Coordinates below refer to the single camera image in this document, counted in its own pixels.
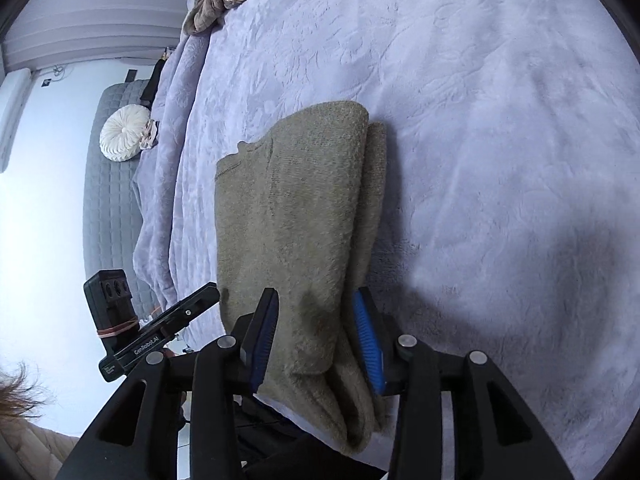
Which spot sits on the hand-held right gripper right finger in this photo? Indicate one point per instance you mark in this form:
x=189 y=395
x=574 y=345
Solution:
x=367 y=340

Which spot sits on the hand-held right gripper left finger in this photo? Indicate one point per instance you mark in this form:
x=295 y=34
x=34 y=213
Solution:
x=263 y=345

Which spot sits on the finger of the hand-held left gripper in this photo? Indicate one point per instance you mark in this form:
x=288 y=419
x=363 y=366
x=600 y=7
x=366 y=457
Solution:
x=192 y=302

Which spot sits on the olive green towel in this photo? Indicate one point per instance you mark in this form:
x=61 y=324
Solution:
x=300 y=210

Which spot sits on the grey quilted sofa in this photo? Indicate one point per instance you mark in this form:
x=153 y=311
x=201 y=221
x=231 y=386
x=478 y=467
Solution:
x=110 y=210

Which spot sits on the person's hair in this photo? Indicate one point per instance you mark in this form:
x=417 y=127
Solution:
x=20 y=390

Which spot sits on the person's beige quilted jacket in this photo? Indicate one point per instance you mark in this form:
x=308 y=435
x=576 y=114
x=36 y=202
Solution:
x=35 y=452

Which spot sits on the small beige fabric item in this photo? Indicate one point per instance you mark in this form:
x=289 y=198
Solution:
x=149 y=135

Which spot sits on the white round cushion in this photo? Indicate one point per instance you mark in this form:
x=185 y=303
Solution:
x=122 y=132

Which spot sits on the lavender plush blanket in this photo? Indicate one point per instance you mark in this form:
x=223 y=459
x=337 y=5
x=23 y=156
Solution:
x=475 y=135

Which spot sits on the grey pleated curtain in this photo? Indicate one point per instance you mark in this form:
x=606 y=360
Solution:
x=100 y=20

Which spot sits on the white wall unit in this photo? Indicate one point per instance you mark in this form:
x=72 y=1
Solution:
x=12 y=115

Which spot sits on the wall outlet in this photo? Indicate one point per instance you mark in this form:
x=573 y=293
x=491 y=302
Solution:
x=46 y=82

